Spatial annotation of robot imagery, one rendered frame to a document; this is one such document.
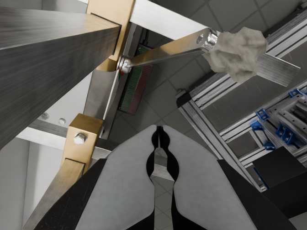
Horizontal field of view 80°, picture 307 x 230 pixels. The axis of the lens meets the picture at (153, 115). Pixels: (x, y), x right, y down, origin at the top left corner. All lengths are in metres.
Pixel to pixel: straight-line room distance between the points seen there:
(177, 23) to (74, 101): 0.41
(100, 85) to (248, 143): 1.00
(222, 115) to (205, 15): 0.55
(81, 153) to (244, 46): 0.31
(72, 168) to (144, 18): 0.27
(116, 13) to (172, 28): 0.07
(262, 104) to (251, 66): 0.89
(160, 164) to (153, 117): 0.91
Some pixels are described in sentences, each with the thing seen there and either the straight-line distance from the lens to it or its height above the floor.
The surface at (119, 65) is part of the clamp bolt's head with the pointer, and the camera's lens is 0.29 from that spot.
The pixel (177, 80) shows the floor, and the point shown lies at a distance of 1.18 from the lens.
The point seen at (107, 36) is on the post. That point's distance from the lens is 0.19.
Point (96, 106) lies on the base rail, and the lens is 0.48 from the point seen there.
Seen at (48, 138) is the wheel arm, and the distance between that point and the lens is 0.39.
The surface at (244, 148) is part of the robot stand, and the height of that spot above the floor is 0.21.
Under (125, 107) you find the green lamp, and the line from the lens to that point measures 0.46.
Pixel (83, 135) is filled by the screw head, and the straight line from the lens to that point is 0.34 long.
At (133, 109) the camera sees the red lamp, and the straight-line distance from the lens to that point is 0.46.
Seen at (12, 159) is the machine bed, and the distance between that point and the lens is 0.69.
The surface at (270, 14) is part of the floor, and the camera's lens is 1.28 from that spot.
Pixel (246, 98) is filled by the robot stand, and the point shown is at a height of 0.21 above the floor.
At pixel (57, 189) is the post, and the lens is 0.34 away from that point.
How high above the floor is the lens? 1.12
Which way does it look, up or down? 63 degrees down
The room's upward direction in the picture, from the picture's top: 180 degrees clockwise
